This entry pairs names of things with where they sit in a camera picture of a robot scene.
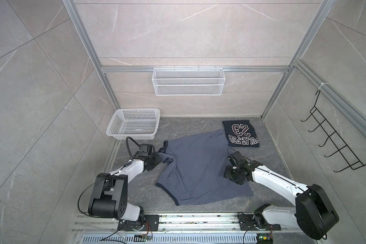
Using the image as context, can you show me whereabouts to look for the aluminium frame profiles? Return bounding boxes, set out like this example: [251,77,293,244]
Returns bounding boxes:
[63,1,366,137]

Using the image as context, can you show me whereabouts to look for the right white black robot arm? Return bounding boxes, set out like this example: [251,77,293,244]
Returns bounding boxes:
[224,151,339,240]

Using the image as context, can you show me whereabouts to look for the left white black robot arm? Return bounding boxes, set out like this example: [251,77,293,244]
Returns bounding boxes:
[87,144,161,226]

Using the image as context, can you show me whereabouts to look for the grey blue tank top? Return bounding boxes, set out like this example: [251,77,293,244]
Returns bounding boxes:
[156,130,254,206]

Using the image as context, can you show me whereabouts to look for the aluminium mounting rail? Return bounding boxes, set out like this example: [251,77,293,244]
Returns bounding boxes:
[70,212,325,235]

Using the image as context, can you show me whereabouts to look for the black wire hook rack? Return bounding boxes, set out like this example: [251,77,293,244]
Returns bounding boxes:
[301,90,366,173]

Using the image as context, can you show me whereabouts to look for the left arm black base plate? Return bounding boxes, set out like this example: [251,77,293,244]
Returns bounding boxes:
[118,215,160,232]

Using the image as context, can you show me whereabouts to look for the white wire mesh wall basket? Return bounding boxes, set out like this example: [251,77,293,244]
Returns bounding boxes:
[152,68,226,96]

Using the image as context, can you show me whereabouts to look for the small circuit board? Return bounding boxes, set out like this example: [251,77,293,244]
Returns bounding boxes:
[133,234,153,242]

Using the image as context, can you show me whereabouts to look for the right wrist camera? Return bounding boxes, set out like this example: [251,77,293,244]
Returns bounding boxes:
[228,151,248,168]

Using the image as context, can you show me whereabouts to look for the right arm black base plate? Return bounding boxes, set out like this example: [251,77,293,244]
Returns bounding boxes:
[237,212,281,231]

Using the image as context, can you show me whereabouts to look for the white slotted cable duct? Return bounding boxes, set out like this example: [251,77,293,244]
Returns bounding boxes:
[79,233,258,244]

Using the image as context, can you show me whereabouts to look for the navy tank top red trim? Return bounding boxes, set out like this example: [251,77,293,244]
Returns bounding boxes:
[223,120,260,147]

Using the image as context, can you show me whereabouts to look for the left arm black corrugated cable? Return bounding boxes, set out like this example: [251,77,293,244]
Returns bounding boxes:
[125,136,141,161]

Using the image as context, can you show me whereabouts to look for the white plastic laundry basket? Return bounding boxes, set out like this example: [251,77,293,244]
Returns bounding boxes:
[106,108,160,140]

